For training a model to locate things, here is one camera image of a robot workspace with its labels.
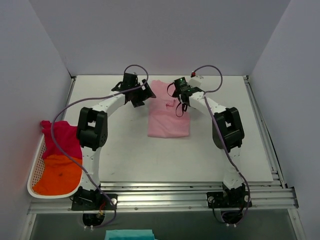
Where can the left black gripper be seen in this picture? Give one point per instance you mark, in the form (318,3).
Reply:
(141,96)

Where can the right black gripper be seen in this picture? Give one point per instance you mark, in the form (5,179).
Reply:
(183,97)

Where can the pink t-shirt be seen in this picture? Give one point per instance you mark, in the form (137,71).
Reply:
(164,119)

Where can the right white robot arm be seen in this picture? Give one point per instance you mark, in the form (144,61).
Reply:
(227,129)

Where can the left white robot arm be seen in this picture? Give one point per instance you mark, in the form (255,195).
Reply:
(92,127)

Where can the magenta t-shirt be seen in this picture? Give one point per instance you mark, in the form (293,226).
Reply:
(65,135)

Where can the orange t-shirt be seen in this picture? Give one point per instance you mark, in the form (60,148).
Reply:
(60,177)

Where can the white perforated plastic basket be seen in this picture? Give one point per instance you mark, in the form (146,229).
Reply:
(36,173)

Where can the teal folded cloth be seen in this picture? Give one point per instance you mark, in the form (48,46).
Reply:
(130,234)

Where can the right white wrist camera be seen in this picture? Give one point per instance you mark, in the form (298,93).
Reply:
(196,81)

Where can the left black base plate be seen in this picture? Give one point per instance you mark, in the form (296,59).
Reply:
(89,200)

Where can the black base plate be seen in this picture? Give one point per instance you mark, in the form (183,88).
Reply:
(89,200)
(229,198)

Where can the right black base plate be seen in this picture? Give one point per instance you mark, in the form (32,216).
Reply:
(229,198)

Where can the aluminium extrusion rail frame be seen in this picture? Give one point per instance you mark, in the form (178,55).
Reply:
(162,184)

